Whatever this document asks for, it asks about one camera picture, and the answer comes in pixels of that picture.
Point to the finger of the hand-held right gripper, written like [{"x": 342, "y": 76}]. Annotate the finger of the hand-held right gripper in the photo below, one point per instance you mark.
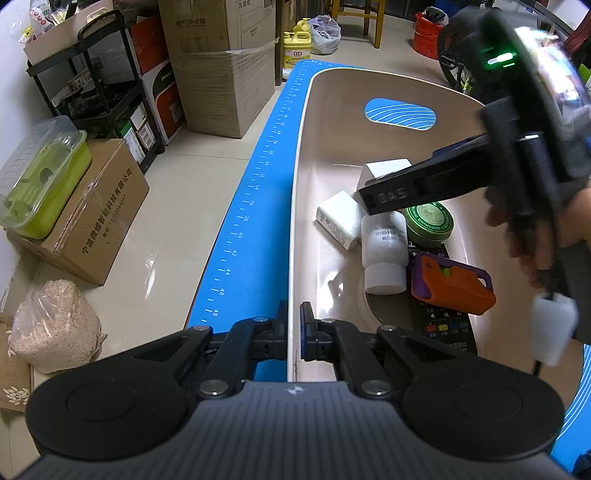
[
  {"x": 461, "y": 145},
  {"x": 415, "y": 184}
]

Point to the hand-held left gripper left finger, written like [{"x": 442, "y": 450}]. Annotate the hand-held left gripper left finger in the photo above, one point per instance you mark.
[{"x": 277, "y": 337}]

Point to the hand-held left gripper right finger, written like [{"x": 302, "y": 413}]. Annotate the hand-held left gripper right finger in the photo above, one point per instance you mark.
[{"x": 304, "y": 334}]

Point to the white square box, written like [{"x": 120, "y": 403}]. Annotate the white square box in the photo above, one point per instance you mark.
[{"x": 385, "y": 168}]

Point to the round green tin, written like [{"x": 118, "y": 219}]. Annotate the round green tin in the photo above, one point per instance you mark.
[{"x": 429, "y": 226}]

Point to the white plastic bottle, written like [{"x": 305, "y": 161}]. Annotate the white plastic bottle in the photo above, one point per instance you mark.
[{"x": 383, "y": 249}]

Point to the white power adapter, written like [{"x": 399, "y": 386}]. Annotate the white power adapter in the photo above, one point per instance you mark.
[{"x": 339, "y": 219}]

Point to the beige plastic bin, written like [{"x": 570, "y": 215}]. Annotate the beige plastic bin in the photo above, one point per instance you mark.
[{"x": 332, "y": 138}]

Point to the orange purple toy knife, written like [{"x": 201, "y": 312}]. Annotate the orange purple toy knife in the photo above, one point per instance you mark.
[{"x": 452, "y": 286}]

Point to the black remote control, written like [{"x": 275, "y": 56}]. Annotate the black remote control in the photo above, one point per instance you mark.
[{"x": 443, "y": 327}]

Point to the person's right hand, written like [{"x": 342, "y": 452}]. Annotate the person's right hand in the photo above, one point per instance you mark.
[{"x": 531, "y": 240}]

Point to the green black bicycle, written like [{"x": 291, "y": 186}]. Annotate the green black bicycle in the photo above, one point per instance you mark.
[{"x": 457, "y": 60}]

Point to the red bucket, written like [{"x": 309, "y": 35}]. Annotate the red bucket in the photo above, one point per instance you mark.
[{"x": 427, "y": 37}]

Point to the blue ribbed mat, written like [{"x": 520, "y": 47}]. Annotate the blue ribbed mat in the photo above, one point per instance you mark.
[{"x": 258, "y": 194}]

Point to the wooden chair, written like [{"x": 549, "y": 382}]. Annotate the wooden chair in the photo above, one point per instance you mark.
[{"x": 369, "y": 18}]

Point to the clear plastic bag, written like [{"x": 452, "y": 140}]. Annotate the clear plastic bag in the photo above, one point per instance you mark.
[{"x": 325, "y": 34}]

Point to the yellow detergent jug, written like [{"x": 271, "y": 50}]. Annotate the yellow detergent jug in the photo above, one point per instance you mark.
[{"x": 297, "y": 50}]

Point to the brown printed cardboard box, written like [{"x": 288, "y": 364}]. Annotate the brown printed cardboard box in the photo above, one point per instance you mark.
[{"x": 101, "y": 217}]

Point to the large taped cardboard box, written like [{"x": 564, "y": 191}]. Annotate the large taped cardboard box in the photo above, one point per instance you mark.
[{"x": 217, "y": 92}]

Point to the clear bag of grain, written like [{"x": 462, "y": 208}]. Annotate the clear bag of grain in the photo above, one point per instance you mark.
[{"x": 53, "y": 327}]

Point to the small white green box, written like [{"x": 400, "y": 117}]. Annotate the small white green box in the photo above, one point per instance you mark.
[{"x": 138, "y": 143}]

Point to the brown burlap bag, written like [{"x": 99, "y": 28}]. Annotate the brown burlap bag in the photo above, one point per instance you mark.
[{"x": 14, "y": 369}]

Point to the red white appliance box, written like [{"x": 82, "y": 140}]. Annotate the red white appliance box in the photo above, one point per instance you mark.
[{"x": 161, "y": 92}]

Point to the large untaped cardboard box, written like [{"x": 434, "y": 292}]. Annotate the large untaped cardboard box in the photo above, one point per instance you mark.
[{"x": 198, "y": 23}]

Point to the green container with clear lid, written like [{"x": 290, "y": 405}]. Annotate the green container with clear lid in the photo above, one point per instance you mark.
[{"x": 41, "y": 184}]

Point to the black shelf cart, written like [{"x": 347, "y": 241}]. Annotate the black shelf cart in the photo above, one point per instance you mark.
[{"x": 115, "y": 106}]

